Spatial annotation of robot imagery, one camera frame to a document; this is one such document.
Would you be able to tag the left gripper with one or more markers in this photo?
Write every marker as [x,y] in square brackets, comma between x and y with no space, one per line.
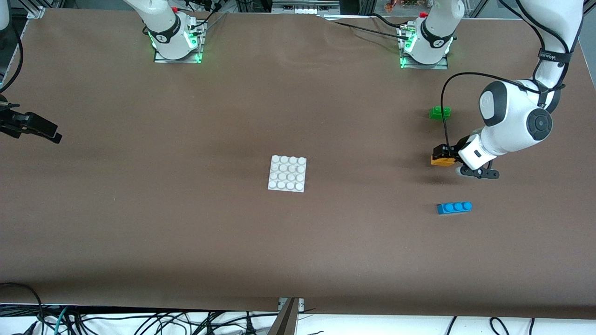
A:
[457,147]

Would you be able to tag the yellow two-stud block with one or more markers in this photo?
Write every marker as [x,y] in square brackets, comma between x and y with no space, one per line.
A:
[442,162]

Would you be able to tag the white studded base plate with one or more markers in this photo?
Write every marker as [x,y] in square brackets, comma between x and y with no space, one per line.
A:
[287,174]

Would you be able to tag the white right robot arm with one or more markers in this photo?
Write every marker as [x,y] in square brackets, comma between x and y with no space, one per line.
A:
[163,28]

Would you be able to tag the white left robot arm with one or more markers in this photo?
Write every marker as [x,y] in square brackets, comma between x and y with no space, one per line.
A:
[512,116]

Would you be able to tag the green two-stud block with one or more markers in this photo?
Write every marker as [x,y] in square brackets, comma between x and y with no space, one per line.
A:
[439,113]

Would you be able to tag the blue three-stud block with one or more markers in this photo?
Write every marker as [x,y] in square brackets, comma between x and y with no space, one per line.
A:
[454,208]

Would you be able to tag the brown table cover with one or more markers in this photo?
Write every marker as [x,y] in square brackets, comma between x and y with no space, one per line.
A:
[298,232]

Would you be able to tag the aluminium frame profile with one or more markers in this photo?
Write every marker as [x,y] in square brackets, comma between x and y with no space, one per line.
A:
[36,9]

